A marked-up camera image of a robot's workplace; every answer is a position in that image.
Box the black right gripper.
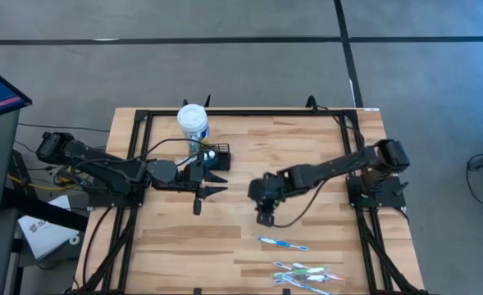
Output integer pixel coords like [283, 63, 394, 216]
[248, 171, 288, 228]

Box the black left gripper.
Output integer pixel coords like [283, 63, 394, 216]
[177, 162, 229, 217]

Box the black wire caddy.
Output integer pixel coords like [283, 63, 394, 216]
[195, 142, 231, 172]

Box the blue white toothbrush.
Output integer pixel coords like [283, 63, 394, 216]
[272, 276, 333, 295]
[257, 236, 309, 252]

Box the white blue wipes canister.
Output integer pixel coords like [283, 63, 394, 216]
[176, 103, 212, 143]

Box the black bench beam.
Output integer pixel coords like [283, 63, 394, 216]
[1, 186, 89, 234]

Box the white printed booklet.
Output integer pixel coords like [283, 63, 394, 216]
[17, 195, 82, 261]

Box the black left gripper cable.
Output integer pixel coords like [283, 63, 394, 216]
[140, 137, 209, 165]

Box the black aluminium table frame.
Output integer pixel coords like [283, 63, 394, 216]
[75, 107, 431, 295]

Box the black cable clamp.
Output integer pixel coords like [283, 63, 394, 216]
[305, 94, 321, 114]

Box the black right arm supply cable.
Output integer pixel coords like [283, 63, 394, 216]
[314, 105, 365, 148]

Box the black left base cable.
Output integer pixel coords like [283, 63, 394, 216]
[81, 206, 115, 290]

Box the thin black floor cable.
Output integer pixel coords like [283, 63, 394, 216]
[17, 121, 112, 134]

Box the yellow cable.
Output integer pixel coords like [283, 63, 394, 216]
[6, 147, 98, 193]

